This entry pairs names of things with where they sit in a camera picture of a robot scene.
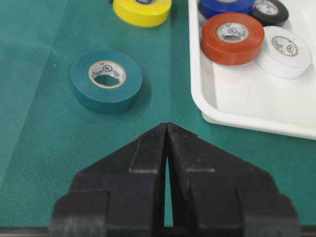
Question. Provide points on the green table cloth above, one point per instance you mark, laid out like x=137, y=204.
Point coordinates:
x=46, y=136

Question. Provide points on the white plastic case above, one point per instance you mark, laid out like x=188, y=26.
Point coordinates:
x=246, y=96

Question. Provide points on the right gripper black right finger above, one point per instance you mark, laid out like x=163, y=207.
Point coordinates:
x=216, y=194

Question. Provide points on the yellow tape roll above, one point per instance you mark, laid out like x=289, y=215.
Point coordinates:
x=142, y=13

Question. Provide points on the black tape roll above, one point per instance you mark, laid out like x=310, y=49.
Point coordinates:
x=270, y=12

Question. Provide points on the dark teal tape roll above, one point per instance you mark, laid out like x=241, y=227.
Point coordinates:
x=106, y=81

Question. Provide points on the orange tape roll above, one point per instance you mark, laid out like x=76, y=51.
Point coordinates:
x=232, y=38

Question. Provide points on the white tape roll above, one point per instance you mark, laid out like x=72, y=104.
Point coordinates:
x=283, y=53

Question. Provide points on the blue tape roll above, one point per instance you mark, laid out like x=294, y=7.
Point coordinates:
x=210, y=8

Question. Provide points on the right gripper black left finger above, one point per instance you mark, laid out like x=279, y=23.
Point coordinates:
x=121, y=195

